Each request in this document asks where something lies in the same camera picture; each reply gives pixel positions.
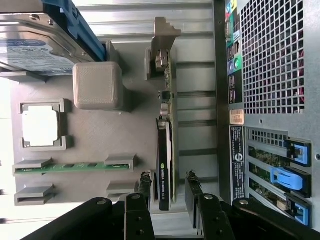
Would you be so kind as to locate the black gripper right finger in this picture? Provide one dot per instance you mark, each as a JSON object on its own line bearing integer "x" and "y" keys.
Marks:
{"x": 212, "y": 220}

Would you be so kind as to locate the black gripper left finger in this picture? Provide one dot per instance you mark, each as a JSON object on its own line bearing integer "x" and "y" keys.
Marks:
{"x": 140, "y": 217}

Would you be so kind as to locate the black case label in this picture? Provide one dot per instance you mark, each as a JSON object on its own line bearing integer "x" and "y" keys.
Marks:
{"x": 237, "y": 175}

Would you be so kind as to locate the green RAM stick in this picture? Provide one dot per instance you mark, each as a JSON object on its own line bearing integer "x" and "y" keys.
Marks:
{"x": 75, "y": 168}

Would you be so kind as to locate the grey parts rack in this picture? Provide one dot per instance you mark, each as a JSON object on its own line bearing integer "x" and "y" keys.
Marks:
{"x": 112, "y": 140}

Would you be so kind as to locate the orange case sticker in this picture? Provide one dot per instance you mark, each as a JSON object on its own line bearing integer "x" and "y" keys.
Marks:
{"x": 236, "y": 116}

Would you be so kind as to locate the black open PC case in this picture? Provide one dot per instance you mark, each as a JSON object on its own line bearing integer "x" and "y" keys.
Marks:
{"x": 262, "y": 120}

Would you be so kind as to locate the silver CPU chip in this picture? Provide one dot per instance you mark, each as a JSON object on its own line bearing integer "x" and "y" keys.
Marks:
{"x": 41, "y": 125}

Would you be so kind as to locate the blue plastic disk carrier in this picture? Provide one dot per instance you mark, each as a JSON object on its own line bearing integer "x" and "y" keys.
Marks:
{"x": 82, "y": 32}

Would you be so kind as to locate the hard disk with blue label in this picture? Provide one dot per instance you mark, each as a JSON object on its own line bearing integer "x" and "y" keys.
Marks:
{"x": 37, "y": 50}

